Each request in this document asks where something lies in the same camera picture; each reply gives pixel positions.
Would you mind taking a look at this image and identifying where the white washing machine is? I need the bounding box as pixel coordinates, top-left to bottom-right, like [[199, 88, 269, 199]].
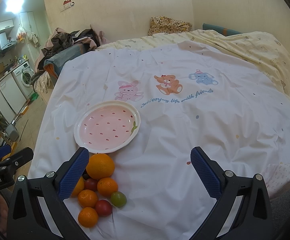
[[12, 61, 35, 99]]

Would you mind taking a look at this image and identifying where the pink strawberry ceramic plate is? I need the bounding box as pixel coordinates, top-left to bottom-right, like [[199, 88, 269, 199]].
[[73, 101, 141, 154]]

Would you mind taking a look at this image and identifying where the white cartoon bed sheet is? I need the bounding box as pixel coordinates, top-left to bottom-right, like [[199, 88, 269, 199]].
[[29, 42, 290, 239]]

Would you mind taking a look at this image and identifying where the floral yellow pillow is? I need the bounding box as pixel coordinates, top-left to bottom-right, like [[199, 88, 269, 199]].
[[148, 16, 192, 36]]

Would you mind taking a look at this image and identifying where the medium orange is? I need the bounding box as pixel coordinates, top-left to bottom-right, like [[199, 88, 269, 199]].
[[71, 177, 85, 197]]

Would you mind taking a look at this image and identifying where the yellow bear print blanket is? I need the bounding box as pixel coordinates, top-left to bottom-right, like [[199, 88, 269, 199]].
[[98, 29, 290, 100]]

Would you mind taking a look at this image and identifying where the green cherry tomato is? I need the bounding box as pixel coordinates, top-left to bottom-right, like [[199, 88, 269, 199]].
[[110, 191, 127, 207]]

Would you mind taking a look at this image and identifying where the wall hook sticker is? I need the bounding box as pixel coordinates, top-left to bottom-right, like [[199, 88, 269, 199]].
[[60, 0, 75, 12]]

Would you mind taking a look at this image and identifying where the pile of dark clothes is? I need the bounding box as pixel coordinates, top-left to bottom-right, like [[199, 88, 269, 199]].
[[30, 27, 108, 93]]

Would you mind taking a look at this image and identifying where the white kitchen cabinet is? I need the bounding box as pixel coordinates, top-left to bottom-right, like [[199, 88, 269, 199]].
[[0, 74, 26, 124]]

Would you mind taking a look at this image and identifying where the large orange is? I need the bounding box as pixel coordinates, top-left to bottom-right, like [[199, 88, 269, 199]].
[[86, 153, 115, 180]]

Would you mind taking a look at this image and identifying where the small mandarin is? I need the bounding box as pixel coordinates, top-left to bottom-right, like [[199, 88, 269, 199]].
[[77, 190, 98, 208], [78, 207, 98, 228], [97, 177, 118, 198]]

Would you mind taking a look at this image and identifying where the red cherry tomato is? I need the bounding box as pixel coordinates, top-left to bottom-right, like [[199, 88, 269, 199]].
[[95, 199, 112, 217], [84, 178, 98, 192]]

